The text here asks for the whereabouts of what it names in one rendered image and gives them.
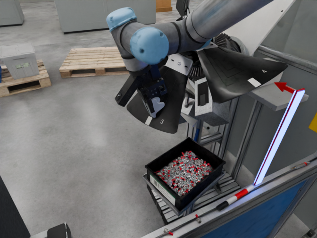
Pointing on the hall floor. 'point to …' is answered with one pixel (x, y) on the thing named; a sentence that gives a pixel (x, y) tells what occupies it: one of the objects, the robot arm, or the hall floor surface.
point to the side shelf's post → (255, 113)
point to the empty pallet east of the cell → (92, 62)
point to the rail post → (294, 205)
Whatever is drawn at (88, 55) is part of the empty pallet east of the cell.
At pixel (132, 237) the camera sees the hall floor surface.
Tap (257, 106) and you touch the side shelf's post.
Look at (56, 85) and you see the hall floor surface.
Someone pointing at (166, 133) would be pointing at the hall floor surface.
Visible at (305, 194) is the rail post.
